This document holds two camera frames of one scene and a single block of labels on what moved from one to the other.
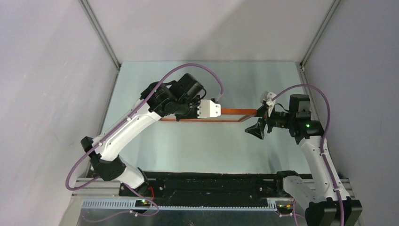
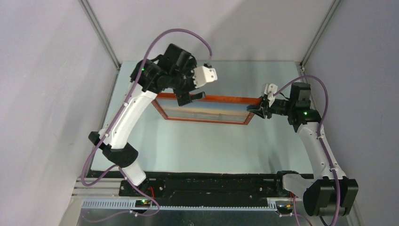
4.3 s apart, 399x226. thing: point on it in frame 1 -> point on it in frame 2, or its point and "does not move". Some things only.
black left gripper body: (188, 108) -> (183, 79)
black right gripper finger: (258, 129) -> (257, 110)
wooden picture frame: (250, 112) -> (222, 98)
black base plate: (210, 188) does not move
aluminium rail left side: (86, 6) does not move
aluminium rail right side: (302, 68) does not move
